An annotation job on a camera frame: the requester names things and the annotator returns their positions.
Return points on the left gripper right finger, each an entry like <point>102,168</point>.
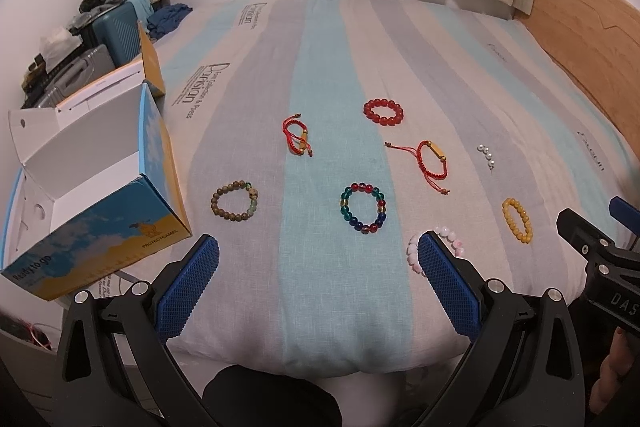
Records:
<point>522,367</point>

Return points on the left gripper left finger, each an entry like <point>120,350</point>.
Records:
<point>113,366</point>

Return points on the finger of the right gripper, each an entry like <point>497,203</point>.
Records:
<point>584,237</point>
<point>628,216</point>

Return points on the red cord bracelet small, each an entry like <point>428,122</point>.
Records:
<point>296,136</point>

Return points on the right hand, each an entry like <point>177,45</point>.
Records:
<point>624,351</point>

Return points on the wooden headboard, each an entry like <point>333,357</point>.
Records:
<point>597,43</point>

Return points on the white blue cardboard box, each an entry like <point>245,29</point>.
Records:
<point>98,188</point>

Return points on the grey suitcase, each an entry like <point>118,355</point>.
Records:
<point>84,69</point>

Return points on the teal suitcase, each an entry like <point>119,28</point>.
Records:
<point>117,28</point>

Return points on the blue clothes pile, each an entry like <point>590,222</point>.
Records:
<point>167,19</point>

